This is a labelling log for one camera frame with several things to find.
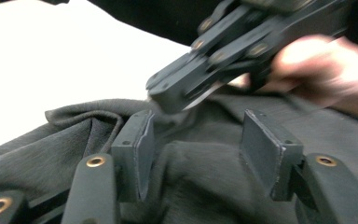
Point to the dark cloth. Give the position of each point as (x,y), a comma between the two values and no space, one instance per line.
(199,174)

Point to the white mesh laundry bag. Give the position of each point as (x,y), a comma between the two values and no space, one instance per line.
(59,62)

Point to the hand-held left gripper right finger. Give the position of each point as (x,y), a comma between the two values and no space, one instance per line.
(270,152)

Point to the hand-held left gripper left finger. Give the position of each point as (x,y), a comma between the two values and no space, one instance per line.
(133,155)

